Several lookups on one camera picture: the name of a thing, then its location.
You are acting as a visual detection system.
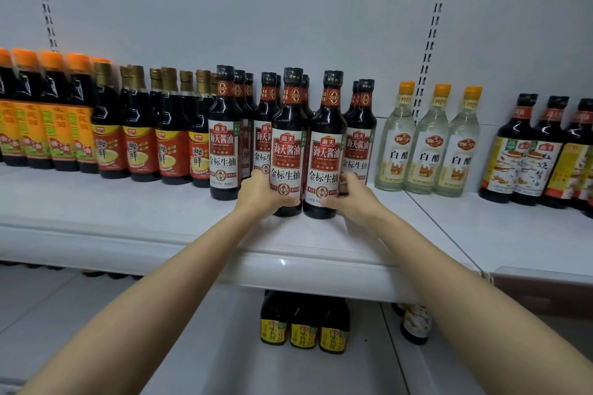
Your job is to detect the group of white-labelled soy bottles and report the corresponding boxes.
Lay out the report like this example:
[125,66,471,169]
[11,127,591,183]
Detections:
[208,65,378,202]

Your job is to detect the person's right forearm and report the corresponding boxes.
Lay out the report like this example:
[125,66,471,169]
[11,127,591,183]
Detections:
[352,212,593,395]

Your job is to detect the white slotted shelf upright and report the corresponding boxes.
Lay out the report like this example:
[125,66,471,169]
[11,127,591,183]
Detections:
[31,0,59,52]
[412,0,449,122]

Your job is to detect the person's left forearm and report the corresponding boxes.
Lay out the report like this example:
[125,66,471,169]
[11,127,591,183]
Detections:
[18,206,260,395]

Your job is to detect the dark vinegar bottle, yellow label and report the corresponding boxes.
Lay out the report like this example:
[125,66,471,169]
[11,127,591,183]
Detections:
[540,98,593,210]
[571,149,593,219]

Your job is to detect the small dark bottle, yellow label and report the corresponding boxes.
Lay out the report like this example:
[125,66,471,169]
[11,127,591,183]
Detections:
[260,289,292,346]
[289,294,321,350]
[319,297,351,355]

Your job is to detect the dark vinegar bottle, yellow-white label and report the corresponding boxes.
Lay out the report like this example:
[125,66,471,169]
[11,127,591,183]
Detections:
[478,93,539,204]

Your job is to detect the row of dark bottle tops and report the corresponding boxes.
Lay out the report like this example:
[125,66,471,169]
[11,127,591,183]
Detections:
[0,260,143,281]

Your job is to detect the dark soy sauce bottle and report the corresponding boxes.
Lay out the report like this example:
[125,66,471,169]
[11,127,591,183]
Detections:
[302,70,348,220]
[270,67,310,218]

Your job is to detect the person's left hand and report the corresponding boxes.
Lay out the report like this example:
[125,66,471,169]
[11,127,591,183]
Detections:
[238,170,302,220]

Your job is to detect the dark bottle with pale label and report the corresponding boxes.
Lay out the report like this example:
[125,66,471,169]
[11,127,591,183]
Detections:
[400,304,434,346]

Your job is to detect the clear white vinegar bottle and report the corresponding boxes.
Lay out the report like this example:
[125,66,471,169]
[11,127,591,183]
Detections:
[374,81,416,192]
[404,84,451,195]
[434,86,483,198]

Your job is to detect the row of gold-capped sauce bottles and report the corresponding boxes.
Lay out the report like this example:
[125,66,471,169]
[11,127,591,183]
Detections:
[91,61,218,189]

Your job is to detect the wide white shelf board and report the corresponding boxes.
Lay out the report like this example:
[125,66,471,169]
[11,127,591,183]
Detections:
[0,162,482,306]

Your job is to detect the white lower shelf board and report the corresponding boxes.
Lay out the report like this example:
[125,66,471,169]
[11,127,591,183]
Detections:
[0,264,593,395]

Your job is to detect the narrow white shelf board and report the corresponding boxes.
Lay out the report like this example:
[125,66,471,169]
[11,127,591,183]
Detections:
[404,188,593,317]

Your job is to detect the person's right hand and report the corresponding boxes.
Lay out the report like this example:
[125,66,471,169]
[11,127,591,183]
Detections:
[322,172,388,227]

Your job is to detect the dark vinegar bottle, white label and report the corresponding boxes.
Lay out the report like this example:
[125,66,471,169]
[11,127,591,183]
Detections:
[510,96,570,206]

